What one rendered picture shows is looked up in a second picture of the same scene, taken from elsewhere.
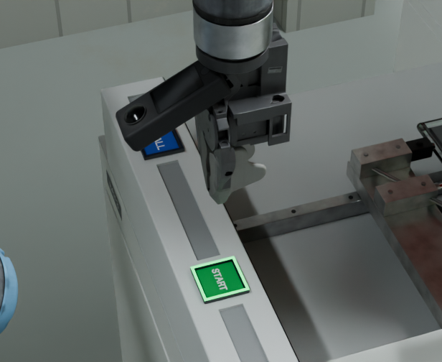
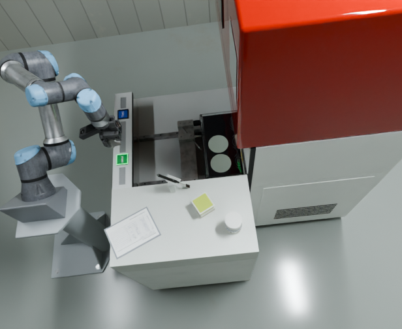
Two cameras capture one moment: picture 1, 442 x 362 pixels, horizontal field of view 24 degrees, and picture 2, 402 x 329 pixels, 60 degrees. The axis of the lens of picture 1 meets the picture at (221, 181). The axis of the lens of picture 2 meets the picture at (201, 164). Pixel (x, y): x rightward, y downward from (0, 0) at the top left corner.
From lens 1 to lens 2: 86 cm
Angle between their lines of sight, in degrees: 24
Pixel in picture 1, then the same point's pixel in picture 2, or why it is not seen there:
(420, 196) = (188, 139)
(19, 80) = (148, 44)
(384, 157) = (184, 125)
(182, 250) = (117, 149)
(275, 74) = (113, 127)
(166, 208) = not seen: hidden behind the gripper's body
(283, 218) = (156, 136)
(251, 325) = (125, 173)
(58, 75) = (160, 44)
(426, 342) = (162, 186)
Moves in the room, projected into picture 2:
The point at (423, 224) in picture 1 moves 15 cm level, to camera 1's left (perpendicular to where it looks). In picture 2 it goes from (188, 146) to (160, 141)
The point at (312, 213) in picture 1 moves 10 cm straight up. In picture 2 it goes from (165, 136) to (162, 126)
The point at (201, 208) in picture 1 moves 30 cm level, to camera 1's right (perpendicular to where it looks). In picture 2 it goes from (126, 137) to (184, 147)
